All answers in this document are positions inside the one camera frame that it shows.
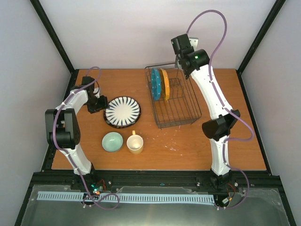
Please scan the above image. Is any orange polka dot plate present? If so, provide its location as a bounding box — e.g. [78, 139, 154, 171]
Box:
[159, 68, 170, 101]

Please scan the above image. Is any teal polka dot plate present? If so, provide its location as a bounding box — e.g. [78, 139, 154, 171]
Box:
[151, 68, 162, 101]

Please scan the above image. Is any dark wire dish rack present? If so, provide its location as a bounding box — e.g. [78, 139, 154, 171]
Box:
[144, 63, 202, 129]

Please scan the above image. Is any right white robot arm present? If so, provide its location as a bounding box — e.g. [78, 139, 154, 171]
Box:
[171, 34, 240, 190]

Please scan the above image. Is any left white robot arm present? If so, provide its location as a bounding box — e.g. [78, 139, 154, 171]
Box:
[45, 76, 108, 190]

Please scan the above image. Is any white blue striped plate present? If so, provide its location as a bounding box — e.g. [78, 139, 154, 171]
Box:
[104, 96, 141, 126]

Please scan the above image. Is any light green ceramic bowl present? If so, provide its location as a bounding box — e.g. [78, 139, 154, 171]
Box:
[102, 132, 123, 153]

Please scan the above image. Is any cream yellow mug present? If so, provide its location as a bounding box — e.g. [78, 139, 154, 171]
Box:
[127, 130, 144, 154]

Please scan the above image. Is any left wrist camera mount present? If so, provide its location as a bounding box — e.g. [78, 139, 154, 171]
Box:
[93, 87, 101, 98]

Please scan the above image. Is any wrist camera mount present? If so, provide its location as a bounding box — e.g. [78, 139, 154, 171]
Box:
[189, 37, 199, 51]
[93, 87, 101, 98]

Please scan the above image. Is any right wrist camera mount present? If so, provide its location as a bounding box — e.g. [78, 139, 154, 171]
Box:
[189, 37, 199, 51]

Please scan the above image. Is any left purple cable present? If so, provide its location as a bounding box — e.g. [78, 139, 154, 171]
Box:
[52, 66, 120, 210]

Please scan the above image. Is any purple cable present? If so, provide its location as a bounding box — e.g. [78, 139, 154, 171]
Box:
[186, 9, 255, 210]
[52, 66, 120, 210]

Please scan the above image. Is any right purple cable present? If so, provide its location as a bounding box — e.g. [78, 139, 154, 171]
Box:
[186, 9, 255, 210]

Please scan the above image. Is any left black frame post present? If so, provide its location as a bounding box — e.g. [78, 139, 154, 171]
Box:
[29, 0, 77, 76]

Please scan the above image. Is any black frame post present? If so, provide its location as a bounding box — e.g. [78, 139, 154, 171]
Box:
[237, 0, 287, 73]
[29, 0, 77, 76]

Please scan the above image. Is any light blue slotted cable duct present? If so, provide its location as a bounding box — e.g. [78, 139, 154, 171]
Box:
[37, 191, 214, 205]

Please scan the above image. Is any right black frame post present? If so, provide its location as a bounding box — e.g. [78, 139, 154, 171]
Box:
[237, 0, 287, 73]

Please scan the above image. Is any black aluminium frame base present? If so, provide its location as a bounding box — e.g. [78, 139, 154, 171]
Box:
[15, 146, 296, 226]

